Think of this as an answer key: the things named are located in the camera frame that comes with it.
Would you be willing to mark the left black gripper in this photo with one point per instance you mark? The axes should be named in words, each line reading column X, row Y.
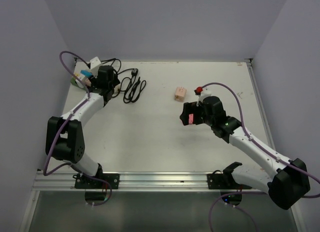
column 115, row 81

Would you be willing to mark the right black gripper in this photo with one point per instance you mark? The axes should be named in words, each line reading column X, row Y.
column 191, row 108

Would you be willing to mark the pink square plug charger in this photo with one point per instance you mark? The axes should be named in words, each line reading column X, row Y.
column 190, row 119

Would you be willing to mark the peach cube socket adapter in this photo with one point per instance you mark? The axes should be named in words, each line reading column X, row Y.
column 180, row 94

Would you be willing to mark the cream power strip red buttons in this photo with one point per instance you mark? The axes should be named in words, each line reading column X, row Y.
column 117, row 88

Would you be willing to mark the blue plug charger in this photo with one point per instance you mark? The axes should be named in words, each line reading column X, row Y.
column 86, row 73

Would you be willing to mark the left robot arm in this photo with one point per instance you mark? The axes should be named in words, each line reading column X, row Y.
column 65, row 143

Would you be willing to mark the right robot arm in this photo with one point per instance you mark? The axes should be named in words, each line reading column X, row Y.
column 283, row 179

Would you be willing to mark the pale pink plug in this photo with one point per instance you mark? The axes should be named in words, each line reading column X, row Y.
column 87, row 82

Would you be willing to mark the white plug charger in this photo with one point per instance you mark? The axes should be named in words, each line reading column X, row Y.
column 81, row 81

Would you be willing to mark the green power strip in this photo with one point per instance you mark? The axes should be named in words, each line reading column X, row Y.
column 74, row 82

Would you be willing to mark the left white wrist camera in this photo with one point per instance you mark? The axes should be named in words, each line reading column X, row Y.
column 95, row 63

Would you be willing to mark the right wrist camera red cap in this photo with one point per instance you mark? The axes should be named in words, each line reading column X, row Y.
column 202, row 93

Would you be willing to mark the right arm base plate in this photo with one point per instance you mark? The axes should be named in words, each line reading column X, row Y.
column 217, row 180

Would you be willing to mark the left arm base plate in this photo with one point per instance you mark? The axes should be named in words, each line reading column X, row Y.
column 109, row 180

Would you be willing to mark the aluminium front rail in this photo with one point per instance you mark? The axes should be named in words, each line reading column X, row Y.
column 151, row 181

